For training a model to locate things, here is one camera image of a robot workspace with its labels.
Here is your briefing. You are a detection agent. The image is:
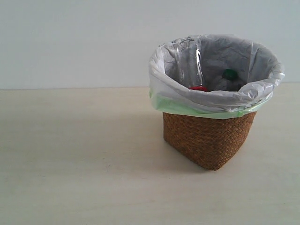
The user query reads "red label clear bottle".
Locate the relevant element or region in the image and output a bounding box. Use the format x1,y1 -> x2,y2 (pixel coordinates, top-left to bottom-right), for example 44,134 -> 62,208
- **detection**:
176,37 -> 208,92

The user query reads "green label water bottle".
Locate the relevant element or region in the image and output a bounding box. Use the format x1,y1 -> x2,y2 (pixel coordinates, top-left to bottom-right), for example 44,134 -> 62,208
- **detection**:
214,69 -> 244,91

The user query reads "white plastic trash bag liner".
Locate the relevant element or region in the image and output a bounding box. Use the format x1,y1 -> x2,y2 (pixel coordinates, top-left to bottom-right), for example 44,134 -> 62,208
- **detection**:
149,34 -> 285,119

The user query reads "brown woven wicker basket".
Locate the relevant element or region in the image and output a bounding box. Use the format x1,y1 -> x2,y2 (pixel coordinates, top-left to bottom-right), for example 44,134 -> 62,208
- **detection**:
163,112 -> 256,171

